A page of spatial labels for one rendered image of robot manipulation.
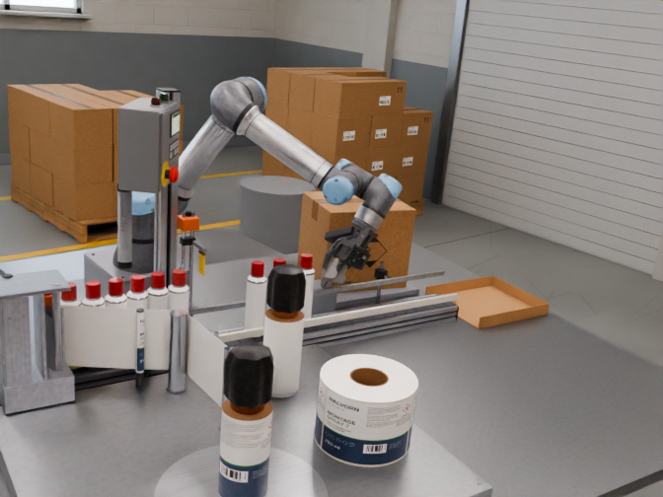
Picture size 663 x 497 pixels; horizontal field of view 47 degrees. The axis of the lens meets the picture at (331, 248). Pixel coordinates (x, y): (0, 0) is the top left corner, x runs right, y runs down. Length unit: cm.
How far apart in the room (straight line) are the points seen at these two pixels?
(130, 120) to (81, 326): 47
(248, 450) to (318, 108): 451
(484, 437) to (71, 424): 90
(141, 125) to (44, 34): 577
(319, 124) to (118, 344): 410
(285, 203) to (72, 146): 157
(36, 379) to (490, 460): 98
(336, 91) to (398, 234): 318
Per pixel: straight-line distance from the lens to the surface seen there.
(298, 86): 583
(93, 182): 535
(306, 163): 203
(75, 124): 521
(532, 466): 175
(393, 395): 151
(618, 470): 182
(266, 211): 444
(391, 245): 244
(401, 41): 733
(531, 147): 640
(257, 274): 195
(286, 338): 168
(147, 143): 176
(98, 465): 154
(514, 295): 264
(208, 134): 225
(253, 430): 132
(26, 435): 165
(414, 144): 624
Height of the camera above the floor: 176
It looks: 19 degrees down
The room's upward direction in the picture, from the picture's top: 5 degrees clockwise
